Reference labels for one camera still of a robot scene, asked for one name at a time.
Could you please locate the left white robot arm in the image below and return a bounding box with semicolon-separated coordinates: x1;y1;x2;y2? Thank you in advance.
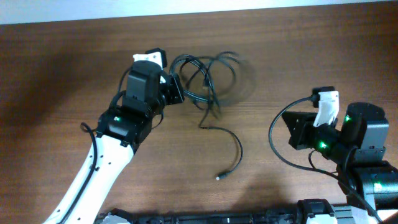
46;60;183;223

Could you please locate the black cable bundle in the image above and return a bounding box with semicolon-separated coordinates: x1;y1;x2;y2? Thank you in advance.
169;50;242;121

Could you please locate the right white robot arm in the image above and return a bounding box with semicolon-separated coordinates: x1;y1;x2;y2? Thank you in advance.
279;102;397;222

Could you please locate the black usb cable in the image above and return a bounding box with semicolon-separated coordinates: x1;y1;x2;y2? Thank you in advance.
198;105;244;182

